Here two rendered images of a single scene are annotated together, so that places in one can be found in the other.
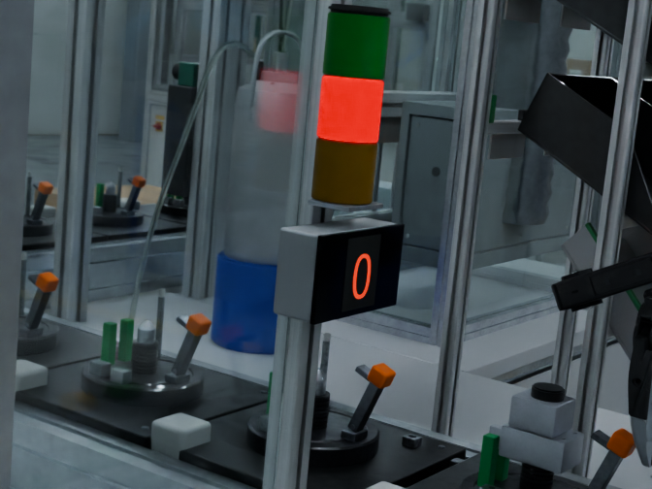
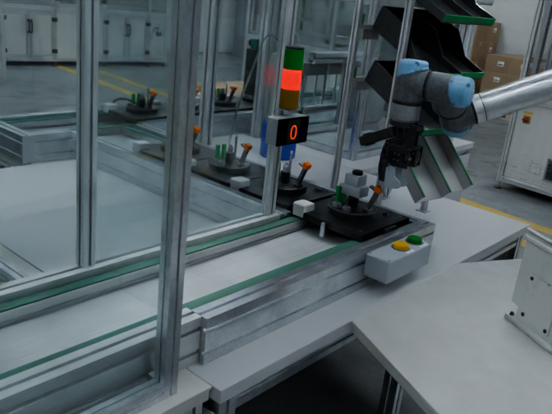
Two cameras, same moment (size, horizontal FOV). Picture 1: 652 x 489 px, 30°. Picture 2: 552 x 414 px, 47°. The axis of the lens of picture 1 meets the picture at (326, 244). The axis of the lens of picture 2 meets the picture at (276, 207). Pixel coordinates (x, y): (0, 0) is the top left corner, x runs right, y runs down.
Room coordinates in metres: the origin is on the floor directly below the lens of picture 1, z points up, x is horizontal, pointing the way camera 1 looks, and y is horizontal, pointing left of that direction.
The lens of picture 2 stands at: (-0.66, -0.15, 1.56)
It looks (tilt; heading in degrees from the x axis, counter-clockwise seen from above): 19 degrees down; 5
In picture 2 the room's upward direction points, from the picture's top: 6 degrees clockwise
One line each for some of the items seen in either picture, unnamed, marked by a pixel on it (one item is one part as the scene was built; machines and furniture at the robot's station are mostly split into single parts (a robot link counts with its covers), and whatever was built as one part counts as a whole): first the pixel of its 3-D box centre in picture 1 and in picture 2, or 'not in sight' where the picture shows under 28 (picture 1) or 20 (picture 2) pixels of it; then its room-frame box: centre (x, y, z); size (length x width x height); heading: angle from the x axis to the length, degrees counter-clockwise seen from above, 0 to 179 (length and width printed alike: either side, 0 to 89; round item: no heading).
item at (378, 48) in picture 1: (356, 46); (293, 58); (0.98, -0.01, 1.38); 0.05 x 0.05 x 0.05
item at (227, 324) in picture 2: not in sight; (333, 274); (0.76, -0.18, 0.91); 0.89 x 0.06 x 0.11; 145
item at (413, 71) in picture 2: not in sight; (411, 82); (1.01, -0.31, 1.36); 0.09 x 0.08 x 0.11; 66
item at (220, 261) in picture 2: not in sight; (273, 254); (0.84, -0.02, 0.91); 0.84 x 0.28 x 0.10; 145
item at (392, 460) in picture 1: (313, 404); (285, 175); (1.22, 0.00, 1.01); 0.24 x 0.24 x 0.13; 55
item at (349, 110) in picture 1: (349, 108); (291, 79); (0.98, -0.01, 1.33); 0.05 x 0.05 x 0.05
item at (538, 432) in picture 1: (534, 420); (353, 181); (1.08, -0.21, 1.06); 0.08 x 0.04 x 0.07; 55
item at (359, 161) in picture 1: (343, 170); (289, 98); (0.98, -0.01, 1.28); 0.05 x 0.05 x 0.05
